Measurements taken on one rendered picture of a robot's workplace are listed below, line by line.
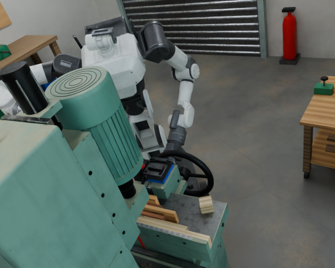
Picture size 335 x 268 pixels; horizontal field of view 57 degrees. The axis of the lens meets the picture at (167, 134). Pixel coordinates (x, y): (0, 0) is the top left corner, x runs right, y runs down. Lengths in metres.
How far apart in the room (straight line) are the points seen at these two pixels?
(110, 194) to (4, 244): 0.34
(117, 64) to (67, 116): 0.66
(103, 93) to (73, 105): 0.08
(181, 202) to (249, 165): 1.42
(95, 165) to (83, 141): 0.08
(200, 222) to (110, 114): 0.54
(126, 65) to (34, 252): 0.94
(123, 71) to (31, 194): 0.89
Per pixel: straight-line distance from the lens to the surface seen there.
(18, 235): 0.64
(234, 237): 2.16
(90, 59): 1.46
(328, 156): 2.38
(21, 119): 0.74
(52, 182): 0.66
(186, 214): 1.17
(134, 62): 1.41
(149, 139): 1.95
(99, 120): 0.79
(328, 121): 2.11
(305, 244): 2.15
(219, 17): 4.08
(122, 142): 0.85
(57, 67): 1.49
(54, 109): 0.73
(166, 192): 1.22
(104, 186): 0.84
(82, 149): 0.76
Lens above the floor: 1.82
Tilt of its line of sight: 36 degrees down
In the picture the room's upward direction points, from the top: 17 degrees counter-clockwise
